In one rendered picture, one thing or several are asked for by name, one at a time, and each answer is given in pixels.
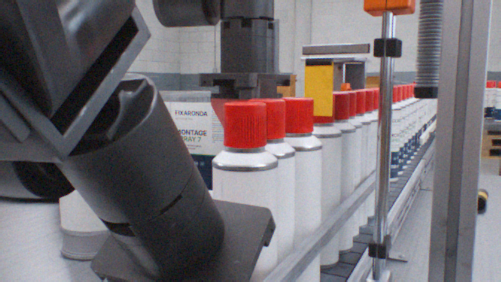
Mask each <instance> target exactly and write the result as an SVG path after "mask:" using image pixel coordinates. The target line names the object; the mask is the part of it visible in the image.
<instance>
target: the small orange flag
mask: <svg viewBox="0 0 501 282"><path fill-rule="evenodd" d="M333 75H334V62H333V58H307V59H306V62H305V94H304V97H311V98H313V99H314V112H313V116H332V106H333Z"/></svg>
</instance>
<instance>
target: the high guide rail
mask: <svg viewBox="0 0 501 282"><path fill-rule="evenodd" d="M375 173H376V170H375V171H374V173H373V174H372V175H371V176H370V177H369V178H368V179H367V180H366V181H365V182H364V183H362V184H361V185H360V186H359V187H358V188H357V189H356V191H355V192H354V193H353V194H352V195H351V196H350V197H349V198H346V199H345V200H344V201H343V202H342V203H341V204H340V205H339V206H338V208H337V209H336V210H335V211H334V212H333V213H331V214H330V215H329V216H328V217H327V218H326V219H325V220H324V221H323V222H322V223H321V225H320V226H319V227H318V228H316V229H314V231H313V232H311V234H310V235H308V237H307V238H305V240H304V241H303V242H302V243H301V244H300V245H299V246H298V247H296V249H295V250H293V252H292V253H290V255H289V256H288V257H287V258H286V259H285V260H284V261H283V262H281V263H280V264H279V265H278V266H277V267H276V268H275V269H274V270H273V271H272V272H271V274H270V275H269V276H268V277H267V278H266V279H264V280H263V281H262V282H295V281H296V280H297V279H298V278H299V277H300V276H301V275H302V274H303V272H304V270H305V269H306V268H307V266H308V265H309V264H310V263H311V262H312V261H313V260H314V259H315V258H316V257H317V256H318V254H319V253H320V252H321V251H322V249H323V248H324V247H325V246H326V245H327V243H328V242H329V241H331V240H332V239H333V237H334V236H335V235H336V234H337V232H338V231H339V230H340V229H341V228H342V226H343V225H344V224H345V223H346V222H347V220H348V219H349V218H350V217H351V216H352V215H353V214H354V213H355V212H356V211H357V209H358V208H359V207H360V206H361V204H362V203H363V202H364V201H365V200H366V199H367V197H368V196H369V195H370V194H371V193H372V192H373V191H374V190H375Z"/></svg>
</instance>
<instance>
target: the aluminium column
mask: <svg viewBox="0 0 501 282"><path fill-rule="evenodd" d="M492 4H493V0H443V13H442V28H441V55H440V69H439V70H438V97H437V112H436V126H435V153H434V168H433V182H432V210H431V225H430V239H429V266H428V281H427V282H473V265H474V253H475V242H476V220H477V208H478V197H479V175H480V163H481V151H482V129H483V118H484V106H485V85H486V84H487V73H488V50H489V39H490V27H491V5H492Z"/></svg>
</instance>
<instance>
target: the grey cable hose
mask: <svg viewBox="0 0 501 282"><path fill-rule="evenodd" d="M419 4H420V6H419V8H420V9H419V12H420V13H419V14H418V15H419V17H418V18H419V19H420V20H419V21H418V22H419V23H420V24H418V26H419V28H417V29H418V30H419V31H418V32H417V33H418V34H419V35H418V36H417V37H419V38H418V39H417V40H418V41H419V42H417V44H418V46H417V48H418V49H417V51H418V53H417V55H418V56H417V60H416V61H417V64H416V66H417V67H416V69H417V70H416V72H417V74H416V76H417V77H416V78H415V80H417V81H415V83H416V84H415V86H414V87H413V95H414V98H417V99H437V97H438V70H439V69H440V54H441V53H440V51H441V28H442V13H443V0H420V1H419Z"/></svg>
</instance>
